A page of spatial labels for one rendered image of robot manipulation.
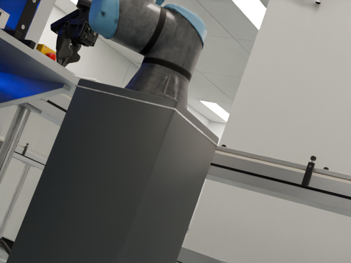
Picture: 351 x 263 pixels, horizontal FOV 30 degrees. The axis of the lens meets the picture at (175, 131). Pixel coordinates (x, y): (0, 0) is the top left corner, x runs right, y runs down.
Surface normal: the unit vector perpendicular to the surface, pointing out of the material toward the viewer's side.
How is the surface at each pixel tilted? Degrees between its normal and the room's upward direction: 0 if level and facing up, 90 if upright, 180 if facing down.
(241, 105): 90
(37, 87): 90
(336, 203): 90
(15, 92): 90
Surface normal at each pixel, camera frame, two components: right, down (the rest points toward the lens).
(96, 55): 0.79, 0.17
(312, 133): -0.51, -0.34
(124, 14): 0.29, 0.17
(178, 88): 0.70, -0.21
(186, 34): 0.38, -0.04
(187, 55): 0.60, 0.06
